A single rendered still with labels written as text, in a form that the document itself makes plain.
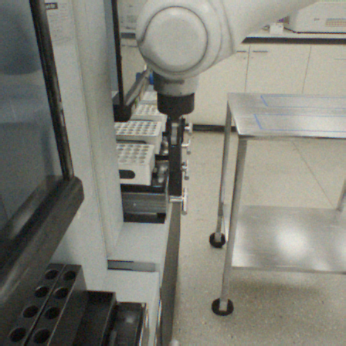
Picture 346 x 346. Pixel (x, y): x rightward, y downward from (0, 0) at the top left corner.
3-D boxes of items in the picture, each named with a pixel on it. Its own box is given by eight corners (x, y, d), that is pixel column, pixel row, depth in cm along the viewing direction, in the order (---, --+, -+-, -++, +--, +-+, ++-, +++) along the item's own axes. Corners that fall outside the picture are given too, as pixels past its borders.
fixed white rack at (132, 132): (45, 154, 83) (41, 132, 80) (60, 139, 92) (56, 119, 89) (158, 158, 81) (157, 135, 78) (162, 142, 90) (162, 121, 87)
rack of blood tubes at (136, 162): (16, 184, 70) (9, 160, 67) (36, 164, 78) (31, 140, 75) (149, 190, 68) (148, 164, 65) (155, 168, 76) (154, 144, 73)
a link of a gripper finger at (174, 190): (182, 167, 70) (182, 169, 69) (181, 194, 74) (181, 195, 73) (168, 167, 70) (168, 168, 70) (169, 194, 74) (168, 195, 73)
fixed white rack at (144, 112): (66, 133, 96) (63, 113, 93) (78, 121, 105) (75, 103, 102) (164, 135, 94) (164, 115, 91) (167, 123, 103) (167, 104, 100)
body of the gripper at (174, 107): (159, 86, 66) (160, 127, 70) (154, 96, 58) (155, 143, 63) (195, 86, 65) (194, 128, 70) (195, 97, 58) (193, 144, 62)
